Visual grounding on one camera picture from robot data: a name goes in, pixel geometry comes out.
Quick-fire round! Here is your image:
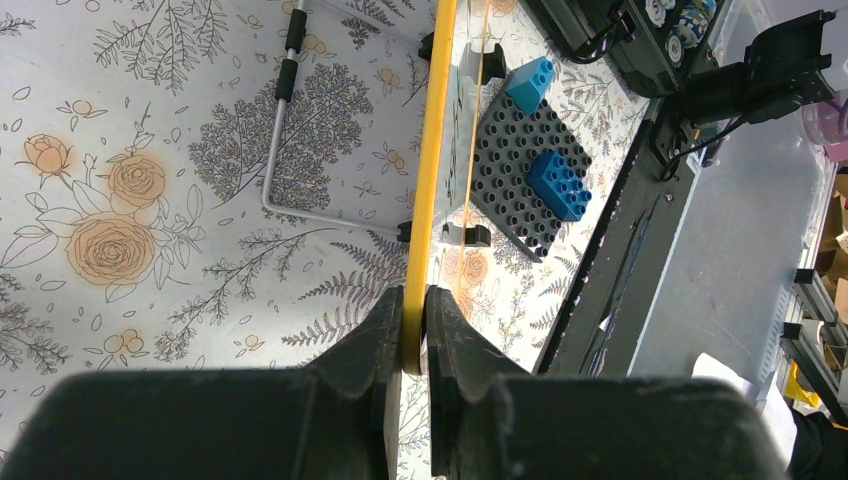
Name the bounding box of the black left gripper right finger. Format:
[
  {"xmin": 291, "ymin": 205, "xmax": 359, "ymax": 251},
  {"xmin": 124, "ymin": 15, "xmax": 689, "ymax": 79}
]
[{"xmin": 424, "ymin": 286, "xmax": 786, "ymax": 479}]

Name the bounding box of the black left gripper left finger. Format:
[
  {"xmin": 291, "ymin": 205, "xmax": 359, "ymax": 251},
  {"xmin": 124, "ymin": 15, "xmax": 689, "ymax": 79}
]
[{"xmin": 1, "ymin": 287, "xmax": 404, "ymax": 479}]

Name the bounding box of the yellow framed whiteboard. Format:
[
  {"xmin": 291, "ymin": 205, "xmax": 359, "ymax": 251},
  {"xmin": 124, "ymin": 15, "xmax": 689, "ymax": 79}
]
[{"xmin": 400, "ymin": 1, "xmax": 491, "ymax": 375}]

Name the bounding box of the dark grey brick baseplate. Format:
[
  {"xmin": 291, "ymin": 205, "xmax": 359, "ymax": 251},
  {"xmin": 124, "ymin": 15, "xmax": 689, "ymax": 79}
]
[{"xmin": 470, "ymin": 93, "xmax": 592, "ymax": 263}]

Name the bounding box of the light blue toy brick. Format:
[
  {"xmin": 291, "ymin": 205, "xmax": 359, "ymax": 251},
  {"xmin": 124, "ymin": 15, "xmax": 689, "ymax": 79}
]
[{"xmin": 505, "ymin": 56, "xmax": 555, "ymax": 115}]

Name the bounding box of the black poker chip case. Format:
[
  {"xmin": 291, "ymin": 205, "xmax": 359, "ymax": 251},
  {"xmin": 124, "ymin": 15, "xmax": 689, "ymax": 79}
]
[{"xmin": 523, "ymin": 0, "xmax": 725, "ymax": 98}]

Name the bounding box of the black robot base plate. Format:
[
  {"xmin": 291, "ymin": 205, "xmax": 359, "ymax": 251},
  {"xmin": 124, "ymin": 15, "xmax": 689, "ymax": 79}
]
[{"xmin": 533, "ymin": 100, "xmax": 696, "ymax": 377}]

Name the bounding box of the silver wire whiteboard stand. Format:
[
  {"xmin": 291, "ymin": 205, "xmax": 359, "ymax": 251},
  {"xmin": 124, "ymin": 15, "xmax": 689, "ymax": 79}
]
[{"xmin": 260, "ymin": 0, "xmax": 435, "ymax": 244}]

